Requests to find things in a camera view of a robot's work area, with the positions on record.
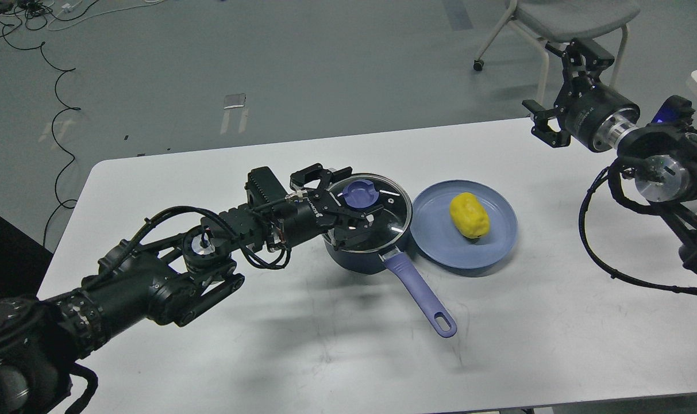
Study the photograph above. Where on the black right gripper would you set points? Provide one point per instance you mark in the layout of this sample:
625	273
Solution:
588	111

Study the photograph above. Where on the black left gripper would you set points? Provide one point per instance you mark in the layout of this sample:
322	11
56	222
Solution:
297	222

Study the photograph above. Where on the glass lid purple knob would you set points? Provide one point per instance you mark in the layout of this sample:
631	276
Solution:
384	209

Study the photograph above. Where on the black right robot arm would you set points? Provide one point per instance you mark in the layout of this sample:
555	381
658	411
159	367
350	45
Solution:
655	169

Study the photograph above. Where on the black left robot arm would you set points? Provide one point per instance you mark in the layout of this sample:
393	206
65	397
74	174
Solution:
176	267

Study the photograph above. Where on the yellow potato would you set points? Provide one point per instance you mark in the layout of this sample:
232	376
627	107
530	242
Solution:
469	216

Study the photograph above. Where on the grey office chair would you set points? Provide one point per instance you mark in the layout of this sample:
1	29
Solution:
558	22

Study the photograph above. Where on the blue plate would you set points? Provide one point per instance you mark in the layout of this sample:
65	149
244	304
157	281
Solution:
435	235

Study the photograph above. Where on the black box at left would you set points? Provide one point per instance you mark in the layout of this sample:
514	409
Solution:
23	262

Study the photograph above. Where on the dark blue saucepan purple handle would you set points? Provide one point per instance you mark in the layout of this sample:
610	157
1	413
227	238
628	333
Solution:
396	260

